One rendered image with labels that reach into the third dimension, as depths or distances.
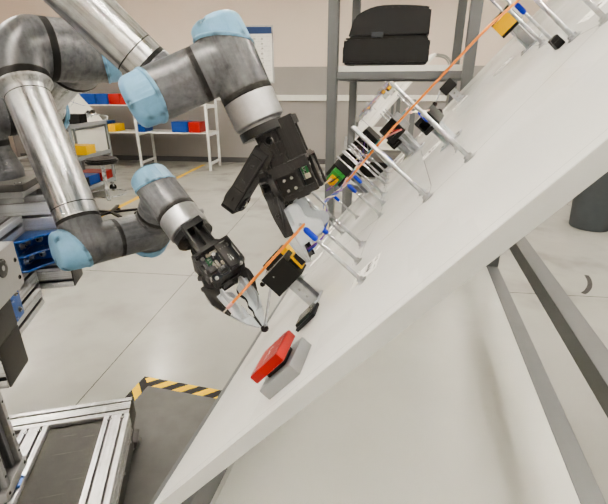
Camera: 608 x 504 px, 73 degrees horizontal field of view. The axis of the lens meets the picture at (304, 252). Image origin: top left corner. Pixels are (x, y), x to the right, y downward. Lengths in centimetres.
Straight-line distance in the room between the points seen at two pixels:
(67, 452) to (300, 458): 115
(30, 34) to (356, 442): 93
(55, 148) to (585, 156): 78
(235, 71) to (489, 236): 41
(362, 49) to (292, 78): 661
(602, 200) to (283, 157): 465
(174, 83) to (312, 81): 758
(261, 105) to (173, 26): 829
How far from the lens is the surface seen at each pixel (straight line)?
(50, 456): 180
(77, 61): 98
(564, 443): 93
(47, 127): 88
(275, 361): 46
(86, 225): 82
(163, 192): 78
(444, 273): 34
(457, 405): 93
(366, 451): 80
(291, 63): 823
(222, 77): 61
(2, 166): 135
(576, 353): 84
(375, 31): 163
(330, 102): 157
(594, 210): 513
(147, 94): 61
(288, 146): 60
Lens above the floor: 139
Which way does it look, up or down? 22 degrees down
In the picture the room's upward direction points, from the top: straight up
